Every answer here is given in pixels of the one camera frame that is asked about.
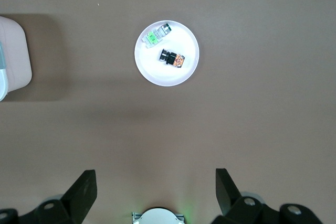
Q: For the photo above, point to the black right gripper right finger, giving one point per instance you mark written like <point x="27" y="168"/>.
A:
<point x="227" y="192"/>

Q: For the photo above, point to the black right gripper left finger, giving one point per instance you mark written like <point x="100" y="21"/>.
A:
<point x="80" y="197"/>

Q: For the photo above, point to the orange and black switch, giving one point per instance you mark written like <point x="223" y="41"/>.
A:
<point x="172" y="58"/>

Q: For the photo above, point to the brown table mat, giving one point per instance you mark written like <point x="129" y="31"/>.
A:
<point x="236" y="129"/>

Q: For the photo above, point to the pink round plate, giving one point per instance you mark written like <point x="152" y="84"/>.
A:
<point x="168" y="75"/>

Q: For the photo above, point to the white lidded box grey latches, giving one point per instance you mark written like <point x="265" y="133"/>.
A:
<point x="14" y="58"/>

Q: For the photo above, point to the green and grey switch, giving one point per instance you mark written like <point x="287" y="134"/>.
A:
<point x="155" y="36"/>

